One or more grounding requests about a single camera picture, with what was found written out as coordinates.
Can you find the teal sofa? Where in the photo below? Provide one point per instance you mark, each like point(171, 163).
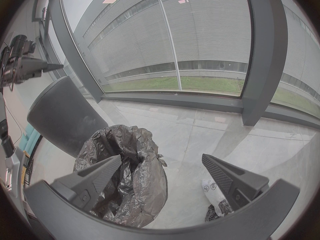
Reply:
point(31, 139)

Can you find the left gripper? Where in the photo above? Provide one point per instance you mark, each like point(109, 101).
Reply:
point(15, 70)

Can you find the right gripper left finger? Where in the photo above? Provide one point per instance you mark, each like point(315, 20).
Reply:
point(85, 184)

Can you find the dark grey round chair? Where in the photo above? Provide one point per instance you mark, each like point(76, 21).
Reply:
point(62, 114)

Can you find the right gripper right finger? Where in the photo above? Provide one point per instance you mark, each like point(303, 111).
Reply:
point(237, 181)

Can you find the white printed plastic wrapper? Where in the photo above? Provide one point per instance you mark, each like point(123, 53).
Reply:
point(212, 194)

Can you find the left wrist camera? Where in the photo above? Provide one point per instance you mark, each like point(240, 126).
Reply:
point(20, 45)

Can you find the black plastic bag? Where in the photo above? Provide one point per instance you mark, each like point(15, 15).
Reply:
point(145, 174)

